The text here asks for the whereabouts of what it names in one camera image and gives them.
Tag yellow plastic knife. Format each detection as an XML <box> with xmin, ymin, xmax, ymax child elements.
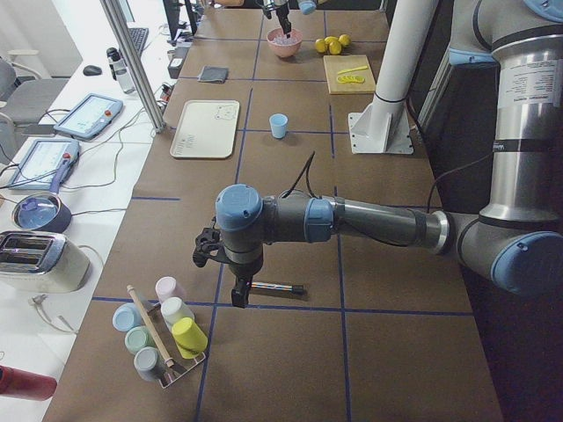
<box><xmin>337</xmin><ymin>65</ymin><xmax>369</xmax><ymax>75</ymax></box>

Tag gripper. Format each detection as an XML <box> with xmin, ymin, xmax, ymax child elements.
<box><xmin>262</xmin><ymin>0</ymin><xmax>292</xmax><ymax>37</ymax></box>
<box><xmin>224</xmin><ymin>246</ymin><xmax>263</xmax><ymax>308</ymax></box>

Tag aluminium frame post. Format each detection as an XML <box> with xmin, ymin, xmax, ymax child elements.
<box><xmin>100</xmin><ymin>0</ymin><xmax>165</xmax><ymax>134</ymax></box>

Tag red bottle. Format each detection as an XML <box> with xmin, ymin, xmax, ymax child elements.
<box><xmin>1</xmin><ymin>366</ymin><xmax>57</xmax><ymax>401</ymax></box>

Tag teach pendant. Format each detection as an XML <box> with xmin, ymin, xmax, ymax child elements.
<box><xmin>54</xmin><ymin>93</ymin><xmax>123</xmax><ymax>141</ymax></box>
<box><xmin>7</xmin><ymin>138</ymin><xmax>80</xmax><ymax>193</ymax></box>

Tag lemon slices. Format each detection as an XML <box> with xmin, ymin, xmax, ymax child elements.
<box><xmin>336</xmin><ymin>75</ymin><xmax>365</xmax><ymax>84</ymax></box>

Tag grey cup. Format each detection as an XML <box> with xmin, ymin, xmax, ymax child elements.
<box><xmin>134</xmin><ymin>346</ymin><xmax>165</xmax><ymax>382</ymax></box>

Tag steel muddler black handle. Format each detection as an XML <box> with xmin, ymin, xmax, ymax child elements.
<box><xmin>252</xmin><ymin>282</ymin><xmax>305</xmax><ymax>295</ymax></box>

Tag blue pot with lid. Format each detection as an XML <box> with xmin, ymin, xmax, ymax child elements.
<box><xmin>12</xmin><ymin>192</ymin><xmax>72</xmax><ymax>233</ymax></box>

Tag blue cup on rack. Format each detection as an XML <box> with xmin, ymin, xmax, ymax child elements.
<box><xmin>112</xmin><ymin>302</ymin><xmax>144</xmax><ymax>332</ymax></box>

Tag wooden stick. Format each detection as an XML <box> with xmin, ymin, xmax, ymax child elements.
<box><xmin>127</xmin><ymin>285</ymin><xmax>174</xmax><ymax>368</ymax></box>

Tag black box with label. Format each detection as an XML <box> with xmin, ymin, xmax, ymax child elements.
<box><xmin>167</xmin><ymin>47</ymin><xmax>189</xmax><ymax>79</ymax></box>

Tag black monitor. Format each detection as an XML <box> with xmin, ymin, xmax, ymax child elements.
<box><xmin>163</xmin><ymin>0</ymin><xmax>197</xmax><ymax>46</ymax></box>

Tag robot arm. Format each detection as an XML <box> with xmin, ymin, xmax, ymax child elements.
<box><xmin>215</xmin><ymin>1</ymin><xmax>562</xmax><ymax>308</ymax></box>
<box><xmin>257</xmin><ymin>0</ymin><xmax>321</xmax><ymax>38</ymax></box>

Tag clear water bottle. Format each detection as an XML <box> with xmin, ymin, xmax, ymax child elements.
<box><xmin>106</xmin><ymin>47</ymin><xmax>135</xmax><ymax>94</ymax></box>

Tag grey office chair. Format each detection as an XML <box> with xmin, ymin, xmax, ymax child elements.
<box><xmin>1</xmin><ymin>49</ymin><xmax>69</xmax><ymax>131</ymax></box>

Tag cream toaster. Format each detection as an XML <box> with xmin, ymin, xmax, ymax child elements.
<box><xmin>1</xmin><ymin>230</ymin><xmax>90</xmax><ymax>293</ymax></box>

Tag grey folded cloth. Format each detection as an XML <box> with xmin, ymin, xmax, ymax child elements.
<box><xmin>198</xmin><ymin>65</ymin><xmax>229</xmax><ymax>84</ymax></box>

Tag wooden cutting board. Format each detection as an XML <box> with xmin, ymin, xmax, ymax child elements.
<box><xmin>324</xmin><ymin>55</ymin><xmax>376</xmax><ymax>95</ymax></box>

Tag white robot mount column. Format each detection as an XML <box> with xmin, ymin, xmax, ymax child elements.
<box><xmin>348</xmin><ymin>0</ymin><xmax>438</xmax><ymax>154</ymax></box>

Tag black keyboard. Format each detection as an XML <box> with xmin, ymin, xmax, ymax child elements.
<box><xmin>128</xmin><ymin>27</ymin><xmax>150</xmax><ymax>55</ymax></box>

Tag black computer mouse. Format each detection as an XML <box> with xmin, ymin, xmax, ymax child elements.
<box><xmin>83</xmin><ymin>65</ymin><xmax>103</xmax><ymax>76</ymax></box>

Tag teach pendant near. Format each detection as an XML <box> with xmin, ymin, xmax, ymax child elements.
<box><xmin>7</xmin><ymin>138</ymin><xmax>80</xmax><ymax>193</ymax></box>

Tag yellow cup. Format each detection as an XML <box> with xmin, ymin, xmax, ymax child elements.
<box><xmin>172</xmin><ymin>317</ymin><xmax>208</xmax><ymax>359</ymax></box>

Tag pink bowl of ice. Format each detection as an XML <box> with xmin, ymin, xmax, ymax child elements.
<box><xmin>267</xmin><ymin>28</ymin><xmax>303</xmax><ymax>58</ymax></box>

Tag light blue cup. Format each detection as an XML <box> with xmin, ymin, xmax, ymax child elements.
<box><xmin>269</xmin><ymin>113</ymin><xmax>289</xmax><ymax>139</ymax></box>

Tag green cup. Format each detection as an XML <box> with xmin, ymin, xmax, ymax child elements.
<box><xmin>124</xmin><ymin>325</ymin><xmax>156</xmax><ymax>355</ymax></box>

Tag cream bear tray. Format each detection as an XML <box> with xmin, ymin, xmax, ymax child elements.
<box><xmin>170</xmin><ymin>99</ymin><xmax>240</xmax><ymax>159</ymax></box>

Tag clear cup rack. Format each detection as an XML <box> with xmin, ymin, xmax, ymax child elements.
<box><xmin>144</xmin><ymin>302</ymin><xmax>208</xmax><ymax>389</ymax></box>

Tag white cup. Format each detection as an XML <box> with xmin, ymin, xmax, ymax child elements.
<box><xmin>160</xmin><ymin>296</ymin><xmax>195</xmax><ymax>331</ymax></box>

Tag teach pendant far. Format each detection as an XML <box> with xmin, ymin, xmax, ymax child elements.
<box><xmin>54</xmin><ymin>93</ymin><xmax>123</xmax><ymax>141</ymax></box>

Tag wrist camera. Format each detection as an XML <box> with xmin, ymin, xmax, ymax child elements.
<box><xmin>192</xmin><ymin>227</ymin><xmax>226</xmax><ymax>268</ymax></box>

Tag pink cup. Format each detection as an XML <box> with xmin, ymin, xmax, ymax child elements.
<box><xmin>155</xmin><ymin>276</ymin><xmax>186</xmax><ymax>302</ymax></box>

